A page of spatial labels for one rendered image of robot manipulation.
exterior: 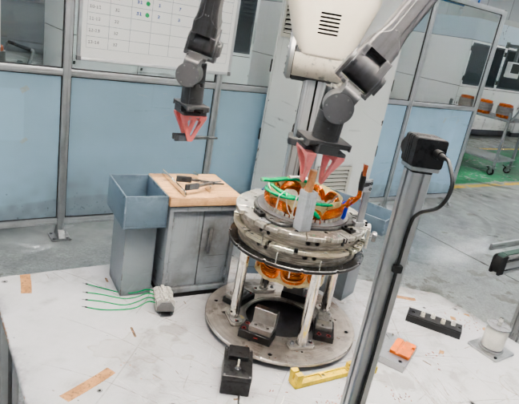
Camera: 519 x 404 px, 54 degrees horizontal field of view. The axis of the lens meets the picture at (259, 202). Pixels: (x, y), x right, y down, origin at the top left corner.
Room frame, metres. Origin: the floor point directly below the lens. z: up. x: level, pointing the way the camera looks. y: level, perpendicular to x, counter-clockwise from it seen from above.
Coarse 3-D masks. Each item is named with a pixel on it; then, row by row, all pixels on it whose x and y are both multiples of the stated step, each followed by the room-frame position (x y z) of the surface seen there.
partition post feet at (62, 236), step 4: (448, 200) 5.31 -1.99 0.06; (448, 204) 5.30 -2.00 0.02; (48, 232) 2.99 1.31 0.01; (52, 232) 2.99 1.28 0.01; (60, 232) 2.94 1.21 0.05; (64, 232) 3.02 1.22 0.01; (52, 236) 2.94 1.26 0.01; (60, 236) 2.93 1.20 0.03; (64, 236) 2.94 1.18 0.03; (68, 236) 2.96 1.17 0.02; (52, 240) 2.89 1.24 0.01; (56, 240) 2.90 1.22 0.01; (60, 240) 2.91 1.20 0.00; (64, 240) 2.93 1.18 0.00
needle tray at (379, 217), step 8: (344, 200) 1.47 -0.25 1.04; (360, 200) 1.44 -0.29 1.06; (352, 208) 1.34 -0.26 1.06; (368, 208) 1.42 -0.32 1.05; (376, 208) 1.41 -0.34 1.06; (384, 208) 1.40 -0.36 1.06; (368, 216) 1.31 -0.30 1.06; (376, 216) 1.41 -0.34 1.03; (384, 216) 1.39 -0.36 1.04; (376, 224) 1.30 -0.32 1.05; (384, 224) 1.28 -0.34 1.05; (384, 232) 1.30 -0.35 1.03; (352, 272) 1.37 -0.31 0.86; (336, 280) 1.35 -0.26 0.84; (344, 280) 1.34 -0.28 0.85; (352, 280) 1.38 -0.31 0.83; (320, 288) 1.38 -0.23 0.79; (336, 288) 1.35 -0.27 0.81; (344, 288) 1.34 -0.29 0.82; (352, 288) 1.39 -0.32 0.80; (336, 296) 1.35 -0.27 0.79; (344, 296) 1.35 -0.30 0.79
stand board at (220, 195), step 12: (156, 180) 1.28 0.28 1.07; (168, 180) 1.30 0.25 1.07; (216, 180) 1.37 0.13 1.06; (168, 192) 1.21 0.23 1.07; (192, 192) 1.24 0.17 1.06; (204, 192) 1.25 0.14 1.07; (216, 192) 1.27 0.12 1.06; (228, 192) 1.29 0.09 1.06; (168, 204) 1.18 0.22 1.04; (180, 204) 1.18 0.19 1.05; (192, 204) 1.20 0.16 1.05; (204, 204) 1.22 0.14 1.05; (216, 204) 1.24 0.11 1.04; (228, 204) 1.25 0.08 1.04
